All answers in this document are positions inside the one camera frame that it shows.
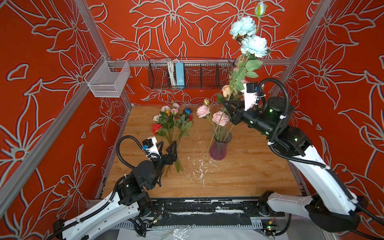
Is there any cream rose flower stem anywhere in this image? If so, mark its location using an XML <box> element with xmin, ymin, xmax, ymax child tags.
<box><xmin>217</xmin><ymin>85</ymin><xmax>241</xmax><ymax>104</ymax></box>

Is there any pink peony flower stem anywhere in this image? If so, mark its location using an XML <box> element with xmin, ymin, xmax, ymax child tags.
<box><xmin>197</xmin><ymin>99</ymin><xmax>230</xmax><ymax>142</ymax></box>

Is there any purple glass fluted vase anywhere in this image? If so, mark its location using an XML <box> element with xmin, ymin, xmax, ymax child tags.
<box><xmin>209</xmin><ymin>130</ymin><xmax>233</xmax><ymax>161</ymax></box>

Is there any light blue peony stem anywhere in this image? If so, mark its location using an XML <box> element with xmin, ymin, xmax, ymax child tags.
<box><xmin>207</xmin><ymin>1</ymin><xmax>270</xmax><ymax>153</ymax></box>

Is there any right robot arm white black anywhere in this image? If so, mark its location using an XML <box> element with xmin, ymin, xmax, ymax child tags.
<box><xmin>223</xmin><ymin>78</ymin><xmax>372</xmax><ymax>234</ymax></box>

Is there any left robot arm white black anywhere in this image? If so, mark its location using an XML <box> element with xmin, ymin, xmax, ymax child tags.
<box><xmin>48</xmin><ymin>136</ymin><xmax>178</xmax><ymax>240</ymax></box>

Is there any bunch of artificial flowers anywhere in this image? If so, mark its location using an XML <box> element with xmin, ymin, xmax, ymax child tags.
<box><xmin>151</xmin><ymin>101</ymin><xmax>194</xmax><ymax>174</ymax></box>

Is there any light blue box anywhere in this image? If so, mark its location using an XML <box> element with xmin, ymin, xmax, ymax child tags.
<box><xmin>175</xmin><ymin>62</ymin><xmax>185</xmax><ymax>89</ymax></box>

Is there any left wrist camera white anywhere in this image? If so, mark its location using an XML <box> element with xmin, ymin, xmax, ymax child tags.
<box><xmin>142</xmin><ymin>137</ymin><xmax>160</xmax><ymax>156</ymax></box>

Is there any black wire wall basket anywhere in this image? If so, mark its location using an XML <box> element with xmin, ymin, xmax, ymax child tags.
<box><xmin>148</xmin><ymin>58</ymin><xmax>236</xmax><ymax>90</ymax></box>

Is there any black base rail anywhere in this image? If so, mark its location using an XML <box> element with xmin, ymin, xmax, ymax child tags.
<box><xmin>139</xmin><ymin>197</ymin><xmax>288</xmax><ymax>230</ymax></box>

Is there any white cable bundle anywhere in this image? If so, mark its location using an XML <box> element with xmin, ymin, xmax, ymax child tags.
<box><xmin>166</xmin><ymin>59</ymin><xmax>178</xmax><ymax>88</ymax></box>

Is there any white mesh wall basket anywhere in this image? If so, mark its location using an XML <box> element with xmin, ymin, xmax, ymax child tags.
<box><xmin>85</xmin><ymin>59</ymin><xmax>131</xmax><ymax>98</ymax></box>

